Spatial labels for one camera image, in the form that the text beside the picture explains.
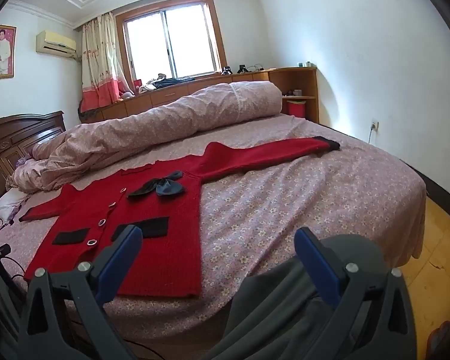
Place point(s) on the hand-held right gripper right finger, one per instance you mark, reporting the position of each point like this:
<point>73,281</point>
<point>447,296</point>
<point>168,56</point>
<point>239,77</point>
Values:
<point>317,266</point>

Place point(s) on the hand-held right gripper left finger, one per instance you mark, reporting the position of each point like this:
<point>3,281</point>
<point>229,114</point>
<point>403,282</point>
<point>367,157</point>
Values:
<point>124,255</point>

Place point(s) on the red knitted cardigan sweater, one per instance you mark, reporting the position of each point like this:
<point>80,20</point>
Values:
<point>165,266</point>

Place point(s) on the dark clothes pile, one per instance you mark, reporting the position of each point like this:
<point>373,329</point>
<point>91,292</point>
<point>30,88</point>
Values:
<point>174,81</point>

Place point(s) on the white pink pillow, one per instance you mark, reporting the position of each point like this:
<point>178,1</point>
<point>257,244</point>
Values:
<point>3,202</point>

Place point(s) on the person's grey trousers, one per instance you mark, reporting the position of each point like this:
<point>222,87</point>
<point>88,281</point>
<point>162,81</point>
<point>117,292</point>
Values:
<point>270,307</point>

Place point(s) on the bed with pink floral sheet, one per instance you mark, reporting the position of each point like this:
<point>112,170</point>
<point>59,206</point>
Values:
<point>285,195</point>

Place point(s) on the purple cloth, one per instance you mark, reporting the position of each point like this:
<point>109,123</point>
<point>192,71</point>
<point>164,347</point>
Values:
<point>23,162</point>

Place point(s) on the dark wooden headboard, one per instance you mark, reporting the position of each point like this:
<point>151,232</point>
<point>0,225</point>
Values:
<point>7,138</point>

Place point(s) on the pink floral duvet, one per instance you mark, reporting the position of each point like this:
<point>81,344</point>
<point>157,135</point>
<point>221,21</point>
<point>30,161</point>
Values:
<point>172,120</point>

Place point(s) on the red bin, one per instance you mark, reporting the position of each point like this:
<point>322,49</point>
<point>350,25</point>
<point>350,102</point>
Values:
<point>296,108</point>

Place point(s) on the long wooden window cabinet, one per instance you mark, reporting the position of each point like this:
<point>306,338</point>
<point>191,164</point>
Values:
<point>165,95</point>

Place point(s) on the white cloth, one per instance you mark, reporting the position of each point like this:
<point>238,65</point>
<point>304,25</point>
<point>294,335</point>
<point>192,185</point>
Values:
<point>147,87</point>

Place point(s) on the small red box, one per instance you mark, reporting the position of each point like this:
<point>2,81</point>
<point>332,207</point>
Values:
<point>137,83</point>

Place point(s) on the wooden corner shelf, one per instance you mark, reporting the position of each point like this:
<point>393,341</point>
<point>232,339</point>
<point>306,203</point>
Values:
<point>311,93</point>

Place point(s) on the cream and pink curtain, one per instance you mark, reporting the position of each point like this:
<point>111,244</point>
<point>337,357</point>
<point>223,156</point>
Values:
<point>99,63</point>

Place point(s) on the small jars on shelf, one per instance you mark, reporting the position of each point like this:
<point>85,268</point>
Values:
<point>305,64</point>

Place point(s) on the black gadget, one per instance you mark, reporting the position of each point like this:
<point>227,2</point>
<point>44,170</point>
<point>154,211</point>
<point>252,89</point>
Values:
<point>242,69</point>
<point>227,70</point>

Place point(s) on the wooden framed window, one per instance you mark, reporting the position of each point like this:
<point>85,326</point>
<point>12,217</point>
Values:
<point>187,41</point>

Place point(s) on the white wall socket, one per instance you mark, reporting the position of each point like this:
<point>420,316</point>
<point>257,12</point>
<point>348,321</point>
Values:
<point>375,125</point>

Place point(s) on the cream wall air conditioner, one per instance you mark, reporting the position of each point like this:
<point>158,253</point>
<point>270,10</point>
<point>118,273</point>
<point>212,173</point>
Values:
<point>54,43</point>

